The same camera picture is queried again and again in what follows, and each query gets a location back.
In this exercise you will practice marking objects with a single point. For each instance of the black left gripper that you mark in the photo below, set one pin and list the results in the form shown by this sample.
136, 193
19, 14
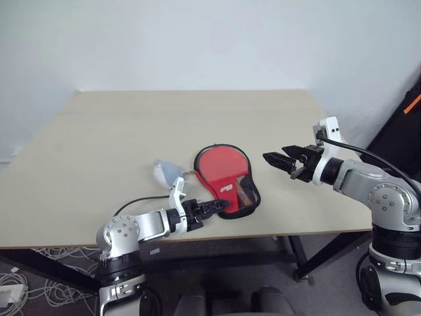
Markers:
194, 214

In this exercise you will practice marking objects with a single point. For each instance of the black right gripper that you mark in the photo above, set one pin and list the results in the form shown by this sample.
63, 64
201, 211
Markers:
309, 164

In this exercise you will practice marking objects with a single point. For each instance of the red black paddle case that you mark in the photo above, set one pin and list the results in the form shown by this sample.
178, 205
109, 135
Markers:
227, 189

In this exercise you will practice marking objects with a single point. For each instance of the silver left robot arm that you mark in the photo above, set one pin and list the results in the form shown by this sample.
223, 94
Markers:
148, 224

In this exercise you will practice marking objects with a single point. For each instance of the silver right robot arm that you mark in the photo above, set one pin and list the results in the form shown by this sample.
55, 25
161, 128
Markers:
361, 179

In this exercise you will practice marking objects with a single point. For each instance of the red table tennis paddle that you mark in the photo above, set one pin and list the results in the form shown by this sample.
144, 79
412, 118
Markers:
218, 164

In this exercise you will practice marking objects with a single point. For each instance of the black case with orange stripe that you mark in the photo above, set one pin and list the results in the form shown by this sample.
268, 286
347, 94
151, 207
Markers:
399, 128

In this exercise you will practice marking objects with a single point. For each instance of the white power strip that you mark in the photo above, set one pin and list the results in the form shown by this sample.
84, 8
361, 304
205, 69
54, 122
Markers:
11, 293

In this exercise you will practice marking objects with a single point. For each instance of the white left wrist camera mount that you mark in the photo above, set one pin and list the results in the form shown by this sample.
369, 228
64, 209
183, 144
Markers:
178, 191

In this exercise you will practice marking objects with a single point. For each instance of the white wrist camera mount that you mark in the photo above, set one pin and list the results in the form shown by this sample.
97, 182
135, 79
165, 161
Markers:
178, 191
330, 126

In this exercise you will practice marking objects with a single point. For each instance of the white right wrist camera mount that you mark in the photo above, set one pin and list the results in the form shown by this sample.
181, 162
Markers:
330, 126

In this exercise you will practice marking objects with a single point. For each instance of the black metal table frame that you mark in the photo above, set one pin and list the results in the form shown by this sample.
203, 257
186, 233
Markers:
296, 253

